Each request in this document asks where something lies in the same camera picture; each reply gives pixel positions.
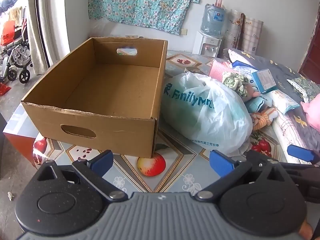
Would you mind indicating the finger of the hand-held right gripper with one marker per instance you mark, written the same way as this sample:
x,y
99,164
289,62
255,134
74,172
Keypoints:
x,y
300,152
307,180

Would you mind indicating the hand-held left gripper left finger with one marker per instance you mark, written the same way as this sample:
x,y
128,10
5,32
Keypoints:
x,y
102,163

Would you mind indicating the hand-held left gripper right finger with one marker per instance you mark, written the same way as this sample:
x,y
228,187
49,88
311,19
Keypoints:
x,y
221,163

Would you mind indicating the pink plush toy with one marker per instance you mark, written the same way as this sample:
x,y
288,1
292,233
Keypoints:
x,y
312,112

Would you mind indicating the orange striped towel doll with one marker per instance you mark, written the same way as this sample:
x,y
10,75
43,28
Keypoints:
x,y
262,118

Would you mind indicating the white tissue pack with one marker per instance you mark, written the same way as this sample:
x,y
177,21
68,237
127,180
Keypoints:
x,y
285,102

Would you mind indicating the brown cardboard box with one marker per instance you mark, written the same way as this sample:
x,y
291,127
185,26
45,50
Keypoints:
x,y
100,110

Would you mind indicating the blue paper box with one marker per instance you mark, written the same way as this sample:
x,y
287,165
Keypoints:
x,y
265,81

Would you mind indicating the pink towel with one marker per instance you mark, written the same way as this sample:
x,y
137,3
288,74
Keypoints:
x,y
218,71

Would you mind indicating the white patterned cloth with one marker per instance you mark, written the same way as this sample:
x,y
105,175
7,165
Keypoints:
x,y
290,135

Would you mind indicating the white plastic shopping bag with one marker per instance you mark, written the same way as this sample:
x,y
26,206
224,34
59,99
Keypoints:
x,y
212,120

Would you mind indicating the green lace cloth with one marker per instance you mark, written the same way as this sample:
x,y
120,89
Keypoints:
x,y
305,87

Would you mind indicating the green hat plush doll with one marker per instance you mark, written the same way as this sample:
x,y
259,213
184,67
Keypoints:
x,y
235,82

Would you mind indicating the grey printed blanket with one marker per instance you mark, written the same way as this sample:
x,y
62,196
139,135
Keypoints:
x,y
282,65

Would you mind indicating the brown wooden door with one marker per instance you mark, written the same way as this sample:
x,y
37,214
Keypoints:
x,y
311,60

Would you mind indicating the white plastic package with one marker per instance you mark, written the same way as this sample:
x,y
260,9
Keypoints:
x,y
243,66

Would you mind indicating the white water dispenser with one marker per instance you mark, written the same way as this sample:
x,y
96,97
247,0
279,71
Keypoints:
x,y
205,45

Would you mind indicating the red floor item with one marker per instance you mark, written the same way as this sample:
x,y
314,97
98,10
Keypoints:
x,y
4,90

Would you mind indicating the rolled patterned mats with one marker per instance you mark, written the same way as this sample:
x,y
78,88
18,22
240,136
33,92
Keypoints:
x,y
240,32

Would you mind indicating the wheelchair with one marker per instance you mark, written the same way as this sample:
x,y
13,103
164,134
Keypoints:
x,y
16,60

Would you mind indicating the blue water bottle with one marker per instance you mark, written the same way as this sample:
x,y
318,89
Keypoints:
x,y
212,21

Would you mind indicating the beige curtain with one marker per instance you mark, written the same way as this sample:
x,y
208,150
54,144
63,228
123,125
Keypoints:
x,y
37,30

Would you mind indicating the orange bag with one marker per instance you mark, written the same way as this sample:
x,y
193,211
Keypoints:
x,y
7,33

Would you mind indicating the pink cup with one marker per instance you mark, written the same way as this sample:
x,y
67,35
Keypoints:
x,y
218,1

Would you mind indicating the hanging laundry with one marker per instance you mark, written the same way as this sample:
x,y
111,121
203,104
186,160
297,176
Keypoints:
x,y
8,5

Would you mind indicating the wall socket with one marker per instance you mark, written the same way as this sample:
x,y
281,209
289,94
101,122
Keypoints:
x,y
131,36

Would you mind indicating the teal floral wall cloth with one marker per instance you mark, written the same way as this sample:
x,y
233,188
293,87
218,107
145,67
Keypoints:
x,y
145,2

